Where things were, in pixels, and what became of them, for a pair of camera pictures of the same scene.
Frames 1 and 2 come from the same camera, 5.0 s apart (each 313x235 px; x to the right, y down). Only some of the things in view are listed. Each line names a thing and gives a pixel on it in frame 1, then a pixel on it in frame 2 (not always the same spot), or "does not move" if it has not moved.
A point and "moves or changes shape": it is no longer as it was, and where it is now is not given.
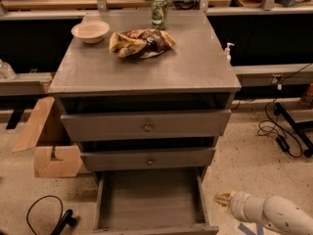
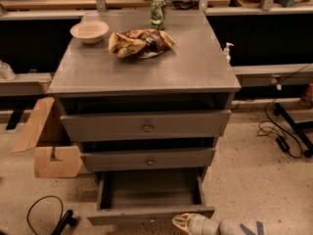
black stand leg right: [296, 128] does not move
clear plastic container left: [6, 71] does not move
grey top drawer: [147, 125] does not move
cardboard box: [55, 155] does not move
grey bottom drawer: [155, 201] moves or changes shape
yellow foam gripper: [239, 202] to [200, 225]
